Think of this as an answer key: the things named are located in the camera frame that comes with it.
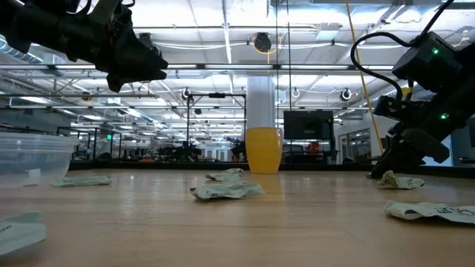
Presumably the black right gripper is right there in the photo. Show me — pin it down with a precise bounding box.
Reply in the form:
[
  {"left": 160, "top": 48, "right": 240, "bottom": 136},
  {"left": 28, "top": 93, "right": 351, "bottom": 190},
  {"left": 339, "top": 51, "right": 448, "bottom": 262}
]
[{"left": 369, "top": 125, "right": 451, "bottom": 180}]

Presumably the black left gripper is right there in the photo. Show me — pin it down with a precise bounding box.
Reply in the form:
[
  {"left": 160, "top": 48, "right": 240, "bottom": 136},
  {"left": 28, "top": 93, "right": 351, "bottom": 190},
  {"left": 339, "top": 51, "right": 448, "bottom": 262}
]
[{"left": 66, "top": 0, "right": 169, "bottom": 93}]

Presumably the green white sweetener packet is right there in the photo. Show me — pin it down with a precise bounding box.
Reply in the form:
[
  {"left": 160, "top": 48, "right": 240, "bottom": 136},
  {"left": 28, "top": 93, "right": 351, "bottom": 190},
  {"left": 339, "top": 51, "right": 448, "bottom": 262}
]
[
  {"left": 189, "top": 182, "right": 266, "bottom": 202},
  {"left": 383, "top": 200, "right": 475, "bottom": 226},
  {"left": 205, "top": 168, "right": 245, "bottom": 183},
  {"left": 0, "top": 211, "right": 48, "bottom": 257},
  {"left": 50, "top": 175, "right": 113, "bottom": 188},
  {"left": 376, "top": 169, "right": 426, "bottom": 191}
]

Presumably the black monitor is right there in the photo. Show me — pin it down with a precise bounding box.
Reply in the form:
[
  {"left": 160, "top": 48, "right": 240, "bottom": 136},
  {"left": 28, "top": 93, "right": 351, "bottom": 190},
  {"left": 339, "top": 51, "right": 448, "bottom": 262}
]
[{"left": 283, "top": 110, "right": 335, "bottom": 141}]

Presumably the white pillar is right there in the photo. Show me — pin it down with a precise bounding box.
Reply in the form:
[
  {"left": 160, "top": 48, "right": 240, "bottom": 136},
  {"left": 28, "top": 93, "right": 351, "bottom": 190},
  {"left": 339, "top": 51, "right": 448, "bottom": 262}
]
[{"left": 246, "top": 76, "right": 277, "bottom": 129}]

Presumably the clear plastic container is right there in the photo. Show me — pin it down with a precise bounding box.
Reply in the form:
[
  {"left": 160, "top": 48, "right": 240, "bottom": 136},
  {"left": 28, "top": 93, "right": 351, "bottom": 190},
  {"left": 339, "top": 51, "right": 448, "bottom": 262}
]
[{"left": 0, "top": 131, "right": 80, "bottom": 188}]

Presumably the yellow cup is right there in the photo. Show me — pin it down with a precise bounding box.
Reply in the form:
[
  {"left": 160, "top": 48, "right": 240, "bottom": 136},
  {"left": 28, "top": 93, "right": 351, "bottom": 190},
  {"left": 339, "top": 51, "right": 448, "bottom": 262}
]
[{"left": 245, "top": 127, "right": 284, "bottom": 175}]

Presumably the black metal frame stand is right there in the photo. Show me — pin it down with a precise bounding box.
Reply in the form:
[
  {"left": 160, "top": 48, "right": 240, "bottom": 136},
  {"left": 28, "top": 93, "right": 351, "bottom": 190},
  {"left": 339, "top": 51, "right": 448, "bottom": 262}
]
[{"left": 186, "top": 92, "right": 248, "bottom": 161}]

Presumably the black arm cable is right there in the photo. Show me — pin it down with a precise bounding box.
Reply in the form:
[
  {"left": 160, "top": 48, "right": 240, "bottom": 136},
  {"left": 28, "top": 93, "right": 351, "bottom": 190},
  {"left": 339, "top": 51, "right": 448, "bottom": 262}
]
[{"left": 350, "top": 30, "right": 424, "bottom": 102}]

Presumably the yellow hanging strap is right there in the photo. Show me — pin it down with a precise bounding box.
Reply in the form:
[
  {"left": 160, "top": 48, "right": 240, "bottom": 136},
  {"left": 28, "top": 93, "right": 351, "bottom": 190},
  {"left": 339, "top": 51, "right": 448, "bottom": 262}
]
[{"left": 344, "top": 0, "right": 385, "bottom": 156}]

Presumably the black yellow cable reel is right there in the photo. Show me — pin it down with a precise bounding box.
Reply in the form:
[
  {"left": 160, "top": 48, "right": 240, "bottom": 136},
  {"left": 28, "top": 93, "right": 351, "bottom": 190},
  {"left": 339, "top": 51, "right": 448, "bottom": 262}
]
[{"left": 252, "top": 32, "right": 274, "bottom": 54}]

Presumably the black hanging cable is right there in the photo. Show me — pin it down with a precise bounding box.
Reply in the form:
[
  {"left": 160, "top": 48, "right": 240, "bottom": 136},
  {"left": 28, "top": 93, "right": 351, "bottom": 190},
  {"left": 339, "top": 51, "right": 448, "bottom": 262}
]
[{"left": 275, "top": 0, "right": 280, "bottom": 129}]

